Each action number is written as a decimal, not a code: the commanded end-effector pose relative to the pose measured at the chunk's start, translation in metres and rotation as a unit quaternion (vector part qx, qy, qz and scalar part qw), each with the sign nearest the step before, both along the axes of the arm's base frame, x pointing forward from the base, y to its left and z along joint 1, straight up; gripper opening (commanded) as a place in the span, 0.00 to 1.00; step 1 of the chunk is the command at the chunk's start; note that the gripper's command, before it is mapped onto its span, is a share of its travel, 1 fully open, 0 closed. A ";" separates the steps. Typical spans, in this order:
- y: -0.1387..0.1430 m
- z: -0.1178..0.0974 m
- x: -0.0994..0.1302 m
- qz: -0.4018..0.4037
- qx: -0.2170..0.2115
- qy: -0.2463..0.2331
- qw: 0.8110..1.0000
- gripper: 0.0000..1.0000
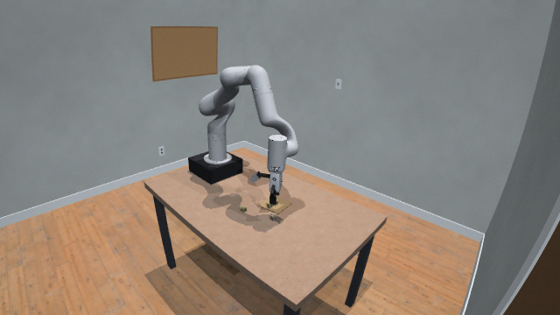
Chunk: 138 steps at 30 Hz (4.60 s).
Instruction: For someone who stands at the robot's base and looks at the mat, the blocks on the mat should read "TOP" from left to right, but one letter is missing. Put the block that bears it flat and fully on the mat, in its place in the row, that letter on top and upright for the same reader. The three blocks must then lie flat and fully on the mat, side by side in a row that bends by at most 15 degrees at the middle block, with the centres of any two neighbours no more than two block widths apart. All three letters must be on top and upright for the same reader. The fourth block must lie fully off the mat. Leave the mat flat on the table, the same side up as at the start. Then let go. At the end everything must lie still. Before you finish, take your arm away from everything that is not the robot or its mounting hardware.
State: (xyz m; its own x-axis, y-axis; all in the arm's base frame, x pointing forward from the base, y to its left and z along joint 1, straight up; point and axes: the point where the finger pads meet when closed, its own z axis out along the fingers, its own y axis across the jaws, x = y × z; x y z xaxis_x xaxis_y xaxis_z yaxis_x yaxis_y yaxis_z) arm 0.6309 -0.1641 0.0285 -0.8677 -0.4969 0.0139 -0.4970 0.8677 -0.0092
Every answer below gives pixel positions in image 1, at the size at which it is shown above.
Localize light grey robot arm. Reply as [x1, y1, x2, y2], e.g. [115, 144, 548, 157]
[199, 66, 298, 172]

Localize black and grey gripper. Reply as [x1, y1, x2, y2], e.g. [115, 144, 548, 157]
[268, 170, 284, 205]

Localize tan flat mat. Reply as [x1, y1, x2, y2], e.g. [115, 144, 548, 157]
[258, 197, 292, 214]

